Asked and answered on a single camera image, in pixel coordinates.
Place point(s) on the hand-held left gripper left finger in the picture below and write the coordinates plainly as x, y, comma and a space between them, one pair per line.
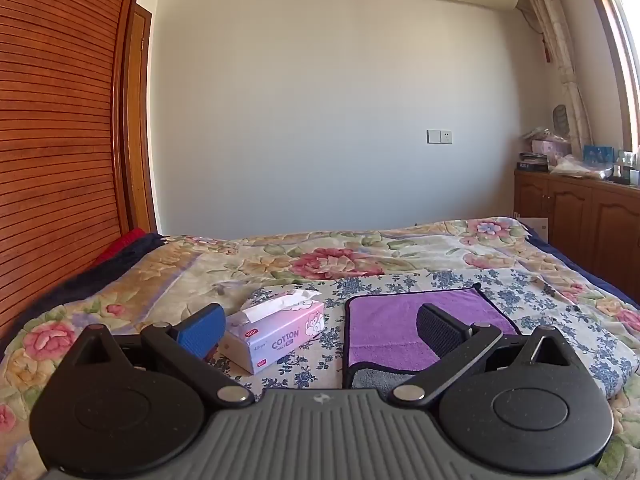
202, 332

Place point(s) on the wooden slatted wardrobe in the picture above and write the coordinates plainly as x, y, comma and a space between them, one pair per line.
50, 135

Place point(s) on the pink storage box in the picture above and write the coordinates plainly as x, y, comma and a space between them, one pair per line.
550, 150

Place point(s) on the blue box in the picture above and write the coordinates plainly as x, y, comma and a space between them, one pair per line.
598, 153

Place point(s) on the pink tissue box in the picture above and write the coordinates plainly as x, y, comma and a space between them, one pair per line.
280, 330

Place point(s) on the purple towel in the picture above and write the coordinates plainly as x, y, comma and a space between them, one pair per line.
385, 330

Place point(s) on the dark blue cloth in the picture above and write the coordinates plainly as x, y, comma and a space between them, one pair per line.
70, 285

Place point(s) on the clear plastic bag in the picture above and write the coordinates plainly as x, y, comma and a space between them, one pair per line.
580, 167

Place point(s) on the navy bed sheet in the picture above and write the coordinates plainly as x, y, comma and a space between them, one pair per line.
590, 272

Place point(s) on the blue flowered white sheet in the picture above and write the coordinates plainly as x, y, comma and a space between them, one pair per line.
525, 292

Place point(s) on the white wall socket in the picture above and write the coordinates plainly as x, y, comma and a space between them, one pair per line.
439, 136

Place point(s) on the stack of dark boxes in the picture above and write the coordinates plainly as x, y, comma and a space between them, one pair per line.
531, 161

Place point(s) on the wooden cabinet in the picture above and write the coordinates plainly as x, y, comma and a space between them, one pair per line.
575, 210

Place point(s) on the floral blanket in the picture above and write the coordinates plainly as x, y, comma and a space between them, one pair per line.
325, 260

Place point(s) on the wooden window frame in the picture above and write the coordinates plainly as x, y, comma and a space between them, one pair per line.
622, 60

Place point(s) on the grey round fan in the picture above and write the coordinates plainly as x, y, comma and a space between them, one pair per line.
560, 119

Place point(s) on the red cloth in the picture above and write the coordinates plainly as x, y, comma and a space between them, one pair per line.
122, 245

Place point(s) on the cream patterned curtain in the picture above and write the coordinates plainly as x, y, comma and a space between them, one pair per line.
562, 60

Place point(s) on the red hanging tassel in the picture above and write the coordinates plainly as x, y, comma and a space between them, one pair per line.
546, 47

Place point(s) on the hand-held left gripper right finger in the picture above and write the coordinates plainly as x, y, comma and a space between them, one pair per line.
440, 332

